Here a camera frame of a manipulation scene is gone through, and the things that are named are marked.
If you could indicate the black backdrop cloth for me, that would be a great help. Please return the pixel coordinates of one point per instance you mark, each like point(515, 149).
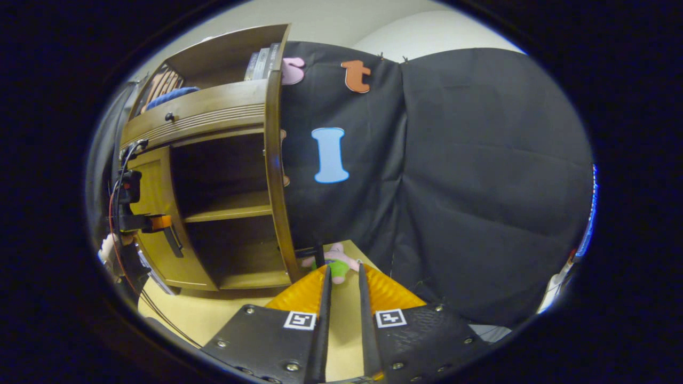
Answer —
point(480, 186)

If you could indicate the wooden shoe cabinet door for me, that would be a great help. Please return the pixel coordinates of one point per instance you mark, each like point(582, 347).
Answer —
point(157, 176)
point(275, 176)

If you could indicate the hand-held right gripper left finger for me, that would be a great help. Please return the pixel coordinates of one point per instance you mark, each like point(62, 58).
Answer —
point(324, 330)

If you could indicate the pink and green plush toy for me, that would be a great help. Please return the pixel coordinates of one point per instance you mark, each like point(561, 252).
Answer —
point(339, 266)

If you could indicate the wooden cabinet drawer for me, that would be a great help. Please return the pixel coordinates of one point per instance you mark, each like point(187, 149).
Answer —
point(213, 104)

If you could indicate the grey spine book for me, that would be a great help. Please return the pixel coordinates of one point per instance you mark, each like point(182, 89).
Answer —
point(261, 63)

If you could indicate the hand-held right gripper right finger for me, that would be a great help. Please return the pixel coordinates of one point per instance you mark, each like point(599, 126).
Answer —
point(368, 330)

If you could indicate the wooden double-door shoe cabinet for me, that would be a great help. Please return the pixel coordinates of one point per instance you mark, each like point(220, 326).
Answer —
point(213, 53)

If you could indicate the white plastic object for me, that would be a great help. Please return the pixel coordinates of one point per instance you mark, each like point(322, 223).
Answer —
point(557, 285)

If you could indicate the blue cover book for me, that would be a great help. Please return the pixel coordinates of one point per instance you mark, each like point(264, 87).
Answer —
point(249, 66)

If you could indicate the blue folded towel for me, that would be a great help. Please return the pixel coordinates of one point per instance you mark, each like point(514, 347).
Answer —
point(171, 97)

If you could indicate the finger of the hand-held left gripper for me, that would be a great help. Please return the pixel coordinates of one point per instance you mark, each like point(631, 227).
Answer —
point(160, 223)

